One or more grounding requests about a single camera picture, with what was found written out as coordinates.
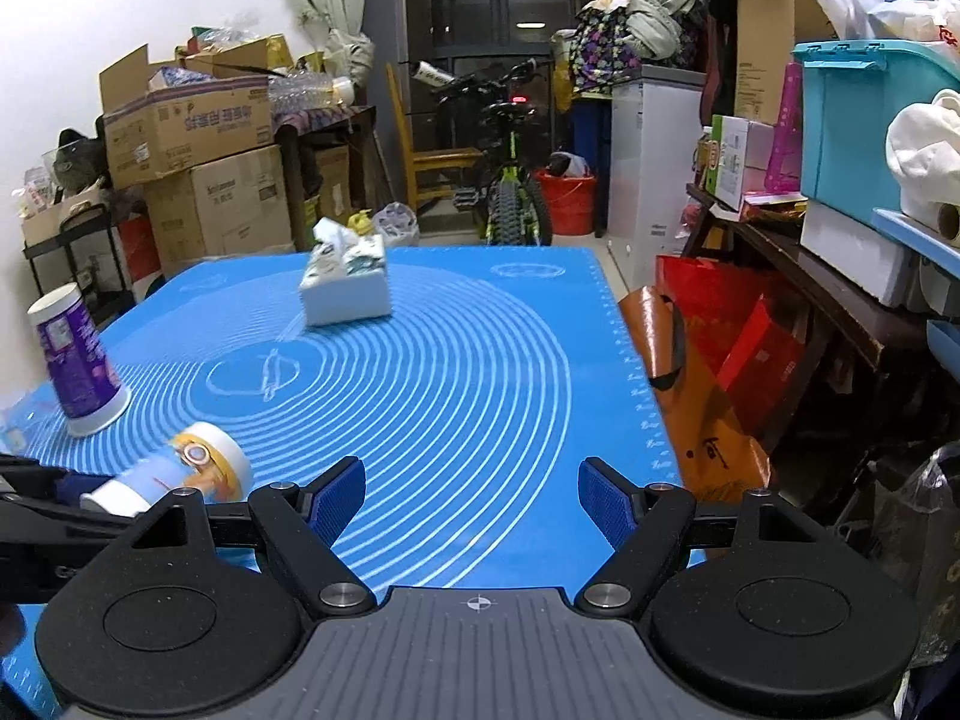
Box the cartoon print paper cup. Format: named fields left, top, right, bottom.
left=80, top=421, right=254, bottom=517

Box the purple white paper cup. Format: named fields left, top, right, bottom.
left=28, top=283, right=132, bottom=437

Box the orange paper shopping bag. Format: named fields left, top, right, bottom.
left=619, top=286, right=771, bottom=504

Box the red gift bag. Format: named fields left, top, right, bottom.
left=656, top=255, right=811, bottom=439

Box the blue silicone baking mat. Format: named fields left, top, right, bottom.
left=28, top=247, right=679, bottom=718

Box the white tissue pack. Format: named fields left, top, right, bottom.
left=299, top=218, right=392, bottom=327

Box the dark wooden side table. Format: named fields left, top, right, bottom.
left=685, top=184, right=958, bottom=472

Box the yellow toy duck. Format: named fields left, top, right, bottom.
left=348, top=210, right=374, bottom=236

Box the white plastic bag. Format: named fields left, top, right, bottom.
left=373, top=202, right=420, bottom=249

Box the lower cardboard box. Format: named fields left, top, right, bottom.
left=143, top=145, right=295, bottom=278

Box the black metal shelf rack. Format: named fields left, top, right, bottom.
left=21, top=202, right=135, bottom=327

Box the red plastic bucket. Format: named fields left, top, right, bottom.
left=535, top=171, right=597, bottom=236

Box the white foam box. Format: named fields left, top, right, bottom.
left=800, top=200, right=916, bottom=309

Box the green black bicycle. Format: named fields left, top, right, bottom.
left=407, top=59, right=553, bottom=247

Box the pink gift bag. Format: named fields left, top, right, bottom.
left=765, top=62, right=802, bottom=195

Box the wooden yellow chair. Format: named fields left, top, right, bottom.
left=386, top=62, right=483, bottom=211

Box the white green product box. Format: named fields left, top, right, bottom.
left=704, top=115, right=775, bottom=210

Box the white chest freezer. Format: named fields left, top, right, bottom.
left=607, top=65, right=704, bottom=289

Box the upper cardboard box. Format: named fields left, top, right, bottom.
left=99, top=46, right=274, bottom=188

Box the white cloth bundle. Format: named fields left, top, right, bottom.
left=885, top=89, right=960, bottom=247

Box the teal plastic storage bin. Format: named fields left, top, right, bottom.
left=793, top=39, right=958, bottom=224

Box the tall cardboard box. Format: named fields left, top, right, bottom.
left=734, top=0, right=836, bottom=125

